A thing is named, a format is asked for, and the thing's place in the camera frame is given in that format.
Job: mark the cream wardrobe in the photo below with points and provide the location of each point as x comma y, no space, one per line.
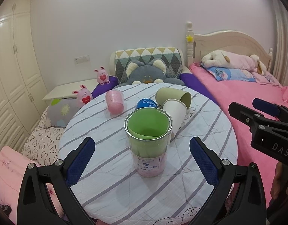
12,63

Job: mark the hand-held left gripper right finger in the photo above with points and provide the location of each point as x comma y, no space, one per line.
205,161

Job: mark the white wall socket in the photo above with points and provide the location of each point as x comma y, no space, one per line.
82,59

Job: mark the white nightstand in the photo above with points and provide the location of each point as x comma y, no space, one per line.
64,90

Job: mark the person's right hand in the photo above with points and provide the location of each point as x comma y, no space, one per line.
278,180

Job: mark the heart pattern sheet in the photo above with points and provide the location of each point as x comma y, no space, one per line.
40,143

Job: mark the white paper cup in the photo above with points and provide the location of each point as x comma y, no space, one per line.
174,114

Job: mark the blue cup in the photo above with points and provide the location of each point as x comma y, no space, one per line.
144,103

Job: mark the pale green cup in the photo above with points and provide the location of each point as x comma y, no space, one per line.
167,95

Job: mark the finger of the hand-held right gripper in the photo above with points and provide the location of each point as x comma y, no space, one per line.
264,106
240,112

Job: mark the white curtain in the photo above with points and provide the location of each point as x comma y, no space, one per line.
284,51

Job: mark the grey cat plush cushion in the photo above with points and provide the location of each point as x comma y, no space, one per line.
144,73

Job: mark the pale pink quilt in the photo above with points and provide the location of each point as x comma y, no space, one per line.
7,168

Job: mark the diamond pattern cushion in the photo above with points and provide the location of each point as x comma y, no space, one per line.
148,52

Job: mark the blue printed pillow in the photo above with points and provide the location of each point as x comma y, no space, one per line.
223,73

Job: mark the pink bunny toy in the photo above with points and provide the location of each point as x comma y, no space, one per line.
84,96
102,76

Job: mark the purple cushion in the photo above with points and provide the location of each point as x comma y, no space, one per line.
191,79

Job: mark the white and pink plush toy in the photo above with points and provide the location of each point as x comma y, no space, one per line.
237,61

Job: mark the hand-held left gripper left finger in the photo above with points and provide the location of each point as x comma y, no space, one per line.
80,161

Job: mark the grey flower pillow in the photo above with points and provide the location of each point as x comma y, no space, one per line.
64,112

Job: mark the pink printed pillow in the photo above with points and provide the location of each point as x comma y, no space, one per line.
267,78

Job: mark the clear jar with green liner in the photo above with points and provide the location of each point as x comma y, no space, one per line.
148,145

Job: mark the pink plastic cup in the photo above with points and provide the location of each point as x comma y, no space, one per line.
114,104

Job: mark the cream bed headboard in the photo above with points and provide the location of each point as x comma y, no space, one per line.
223,41

